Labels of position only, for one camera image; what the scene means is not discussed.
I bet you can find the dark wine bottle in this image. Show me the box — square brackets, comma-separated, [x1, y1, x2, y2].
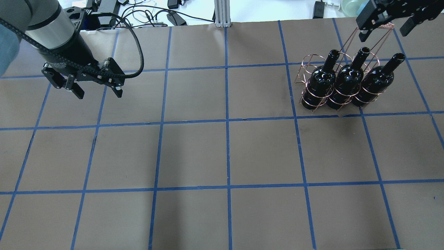
[351, 53, 406, 108]
[302, 49, 340, 110]

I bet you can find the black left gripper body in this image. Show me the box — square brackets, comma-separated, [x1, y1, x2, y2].
[42, 57, 125, 91]

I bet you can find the black power adapter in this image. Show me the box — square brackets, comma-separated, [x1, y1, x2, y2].
[312, 0, 325, 19]

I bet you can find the dark wine bottle left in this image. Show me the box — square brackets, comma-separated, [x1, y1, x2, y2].
[302, 49, 340, 110]

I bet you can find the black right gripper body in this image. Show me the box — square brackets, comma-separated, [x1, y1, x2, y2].
[356, 0, 444, 31]

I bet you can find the aluminium frame post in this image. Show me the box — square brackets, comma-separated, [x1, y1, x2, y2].
[214, 0, 232, 27]

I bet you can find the green glass bowl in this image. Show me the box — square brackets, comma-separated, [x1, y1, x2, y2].
[340, 0, 368, 17]

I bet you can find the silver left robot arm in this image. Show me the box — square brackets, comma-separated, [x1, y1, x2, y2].
[1, 0, 124, 99]

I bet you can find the dark wine bottle right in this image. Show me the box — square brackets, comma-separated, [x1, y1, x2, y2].
[351, 53, 406, 108]

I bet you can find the dark wine bottle carried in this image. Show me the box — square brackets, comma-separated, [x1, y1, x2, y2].
[326, 47, 370, 110]

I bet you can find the copper wire wine basket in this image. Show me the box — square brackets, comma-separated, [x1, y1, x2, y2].
[295, 23, 395, 112]

